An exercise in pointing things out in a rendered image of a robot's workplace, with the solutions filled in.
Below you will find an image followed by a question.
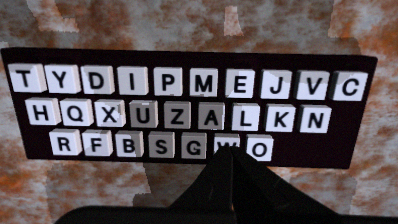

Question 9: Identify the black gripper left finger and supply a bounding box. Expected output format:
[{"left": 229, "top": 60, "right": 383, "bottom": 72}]
[{"left": 54, "top": 146, "right": 237, "bottom": 224}]

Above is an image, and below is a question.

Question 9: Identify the black keyboard base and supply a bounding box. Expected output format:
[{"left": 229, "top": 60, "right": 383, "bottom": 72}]
[{"left": 0, "top": 47, "right": 378, "bottom": 169}]

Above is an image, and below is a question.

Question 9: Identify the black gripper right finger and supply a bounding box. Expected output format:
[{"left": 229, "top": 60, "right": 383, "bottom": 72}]
[{"left": 229, "top": 146, "right": 398, "bottom": 224}]

